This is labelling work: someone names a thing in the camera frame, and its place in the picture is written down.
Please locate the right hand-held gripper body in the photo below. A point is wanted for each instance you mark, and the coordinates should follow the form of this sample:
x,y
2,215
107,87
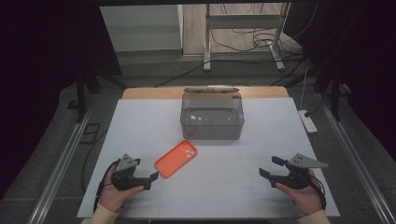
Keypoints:
x,y
295,179

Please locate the transparent grey storage box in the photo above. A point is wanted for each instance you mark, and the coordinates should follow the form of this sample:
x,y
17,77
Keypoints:
x,y
211,130

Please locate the aluminium rail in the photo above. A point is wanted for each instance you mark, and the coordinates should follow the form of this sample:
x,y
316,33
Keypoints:
x,y
59,174
358,161

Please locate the person's left hand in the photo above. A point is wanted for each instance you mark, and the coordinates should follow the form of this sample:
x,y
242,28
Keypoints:
x,y
113,197

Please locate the white table mat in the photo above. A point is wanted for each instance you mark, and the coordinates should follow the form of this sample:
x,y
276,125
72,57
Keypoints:
x,y
218,193

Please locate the white metal stand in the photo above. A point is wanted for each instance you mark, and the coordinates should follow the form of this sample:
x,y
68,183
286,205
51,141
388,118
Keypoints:
x,y
207,37

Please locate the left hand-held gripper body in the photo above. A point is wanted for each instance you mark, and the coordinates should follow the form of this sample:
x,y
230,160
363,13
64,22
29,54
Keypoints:
x,y
124,179

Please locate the black curtain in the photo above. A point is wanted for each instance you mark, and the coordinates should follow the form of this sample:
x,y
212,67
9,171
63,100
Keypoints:
x,y
358,62
46,62

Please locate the orange phone case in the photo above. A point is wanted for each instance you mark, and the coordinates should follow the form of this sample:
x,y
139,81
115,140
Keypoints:
x,y
174,160

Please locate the black stand leg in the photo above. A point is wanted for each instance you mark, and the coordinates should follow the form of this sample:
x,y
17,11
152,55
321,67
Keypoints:
x,y
81,96
335,96

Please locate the white power strip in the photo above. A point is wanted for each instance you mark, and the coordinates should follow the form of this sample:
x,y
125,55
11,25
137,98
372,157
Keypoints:
x,y
308,122

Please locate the person's right hand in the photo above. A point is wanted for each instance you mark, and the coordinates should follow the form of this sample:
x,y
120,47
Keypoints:
x,y
306,199

